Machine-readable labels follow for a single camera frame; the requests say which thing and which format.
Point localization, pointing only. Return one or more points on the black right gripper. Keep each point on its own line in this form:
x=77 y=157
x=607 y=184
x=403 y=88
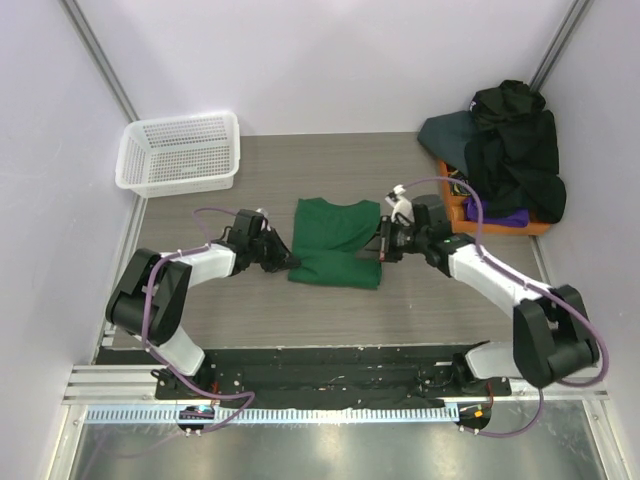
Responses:
x=385 y=241

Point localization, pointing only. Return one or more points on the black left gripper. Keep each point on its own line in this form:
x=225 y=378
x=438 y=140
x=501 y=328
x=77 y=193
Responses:
x=282 y=258

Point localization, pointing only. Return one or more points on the green t shirt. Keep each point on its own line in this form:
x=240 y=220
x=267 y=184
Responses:
x=326 y=240

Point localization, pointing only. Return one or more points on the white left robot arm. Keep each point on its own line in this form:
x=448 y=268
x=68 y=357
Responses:
x=149 y=298

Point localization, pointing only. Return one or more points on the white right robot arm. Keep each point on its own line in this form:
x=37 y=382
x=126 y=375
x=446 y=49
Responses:
x=551 y=339

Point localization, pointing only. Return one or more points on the orange tray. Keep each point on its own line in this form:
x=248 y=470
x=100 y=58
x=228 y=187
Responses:
x=464 y=217

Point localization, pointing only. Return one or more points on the patterned cloth in tray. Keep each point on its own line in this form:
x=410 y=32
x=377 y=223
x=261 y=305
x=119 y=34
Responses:
x=460 y=185

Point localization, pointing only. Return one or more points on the purple t shirt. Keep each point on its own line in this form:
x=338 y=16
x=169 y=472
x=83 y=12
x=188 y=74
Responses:
x=518 y=218

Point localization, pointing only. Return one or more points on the dark teal t shirt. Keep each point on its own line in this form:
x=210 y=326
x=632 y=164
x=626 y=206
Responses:
x=447 y=136

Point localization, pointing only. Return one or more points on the black t shirt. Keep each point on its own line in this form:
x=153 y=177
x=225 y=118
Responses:
x=513 y=160

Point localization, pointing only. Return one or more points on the white plastic basket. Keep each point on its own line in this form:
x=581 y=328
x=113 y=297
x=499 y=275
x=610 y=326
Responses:
x=179 y=155

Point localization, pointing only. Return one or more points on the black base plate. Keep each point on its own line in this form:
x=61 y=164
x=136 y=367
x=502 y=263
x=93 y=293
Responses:
x=337 y=378

